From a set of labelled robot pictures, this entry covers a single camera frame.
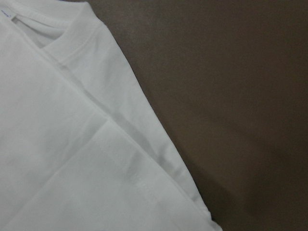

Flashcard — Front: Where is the white long-sleeve printed shirt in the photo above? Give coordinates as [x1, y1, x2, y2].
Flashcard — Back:
[0, 0, 220, 231]

